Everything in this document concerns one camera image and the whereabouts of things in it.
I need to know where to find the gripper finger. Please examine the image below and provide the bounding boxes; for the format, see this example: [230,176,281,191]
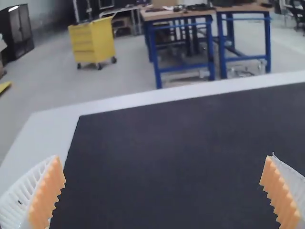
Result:
[0,155,66,229]
[259,151,305,229]

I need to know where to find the wooden platform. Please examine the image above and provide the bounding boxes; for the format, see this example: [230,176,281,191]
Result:
[0,81,12,96]

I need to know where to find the black mat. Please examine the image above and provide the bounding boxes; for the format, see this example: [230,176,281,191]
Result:
[48,82,305,229]

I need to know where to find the black cabinet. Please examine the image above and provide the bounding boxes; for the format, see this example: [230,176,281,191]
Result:
[0,3,35,61]

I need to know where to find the yellow wheeled cart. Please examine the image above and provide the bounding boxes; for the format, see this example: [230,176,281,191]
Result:
[67,15,118,71]

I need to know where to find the blue frame workbench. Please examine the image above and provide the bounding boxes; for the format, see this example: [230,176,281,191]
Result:
[215,3,274,80]
[140,4,217,90]

